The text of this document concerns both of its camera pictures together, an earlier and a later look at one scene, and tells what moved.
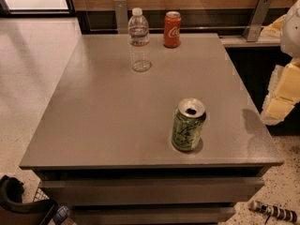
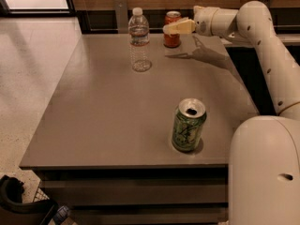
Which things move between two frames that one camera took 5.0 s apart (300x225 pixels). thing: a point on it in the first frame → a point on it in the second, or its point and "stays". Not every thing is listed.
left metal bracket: x=122 y=17 stays
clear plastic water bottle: x=140 y=41 stays
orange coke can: x=172 y=26 stays
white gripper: x=292 y=35 → x=203 y=21
